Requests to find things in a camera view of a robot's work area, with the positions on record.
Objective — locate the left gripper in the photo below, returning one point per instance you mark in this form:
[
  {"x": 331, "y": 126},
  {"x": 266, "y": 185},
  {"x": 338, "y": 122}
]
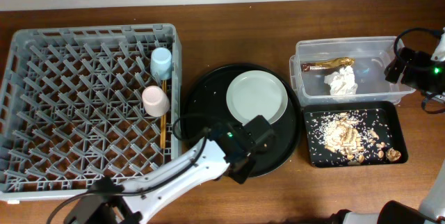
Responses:
[{"x": 259, "y": 135}]

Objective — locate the grey round plate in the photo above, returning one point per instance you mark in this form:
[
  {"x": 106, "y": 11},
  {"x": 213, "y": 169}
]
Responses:
[{"x": 254, "y": 93}]

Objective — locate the pink plastic cup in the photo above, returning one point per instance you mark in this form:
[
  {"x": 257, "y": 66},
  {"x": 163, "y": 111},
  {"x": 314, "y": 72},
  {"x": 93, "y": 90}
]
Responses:
[{"x": 155, "y": 101}]

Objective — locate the peanut shell food scraps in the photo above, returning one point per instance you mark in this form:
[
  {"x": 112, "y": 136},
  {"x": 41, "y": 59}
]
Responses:
[{"x": 347, "y": 137}]

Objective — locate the blue plastic cup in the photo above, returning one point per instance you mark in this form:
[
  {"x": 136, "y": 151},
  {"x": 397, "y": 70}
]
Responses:
[{"x": 161, "y": 63}]

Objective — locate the white tissue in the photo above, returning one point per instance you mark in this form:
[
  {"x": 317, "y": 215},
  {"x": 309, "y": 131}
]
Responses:
[{"x": 342, "y": 82}]

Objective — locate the gold snack wrapper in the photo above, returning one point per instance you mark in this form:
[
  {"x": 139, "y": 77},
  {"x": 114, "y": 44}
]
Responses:
[{"x": 328, "y": 64}]

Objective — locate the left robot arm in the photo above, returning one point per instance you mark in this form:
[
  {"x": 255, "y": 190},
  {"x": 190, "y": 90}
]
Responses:
[{"x": 138, "y": 200}]

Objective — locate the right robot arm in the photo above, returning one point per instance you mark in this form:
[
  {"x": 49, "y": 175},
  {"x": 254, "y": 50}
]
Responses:
[{"x": 423, "y": 72}]

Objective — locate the grey plastic dishwasher rack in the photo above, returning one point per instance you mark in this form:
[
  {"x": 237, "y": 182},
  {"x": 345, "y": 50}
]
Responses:
[{"x": 72, "y": 111}]

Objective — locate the round black serving tray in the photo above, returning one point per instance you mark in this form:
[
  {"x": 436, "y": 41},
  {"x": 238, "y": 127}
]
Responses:
[{"x": 208, "y": 96}]

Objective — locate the black rectangular tray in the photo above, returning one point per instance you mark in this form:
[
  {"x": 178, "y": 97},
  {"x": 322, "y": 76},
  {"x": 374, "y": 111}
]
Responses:
[{"x": 400, "y": 126}]

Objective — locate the clear plastic bin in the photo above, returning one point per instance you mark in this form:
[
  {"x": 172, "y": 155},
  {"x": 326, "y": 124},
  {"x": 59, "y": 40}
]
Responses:
[{"x": 371, "y": 54}]

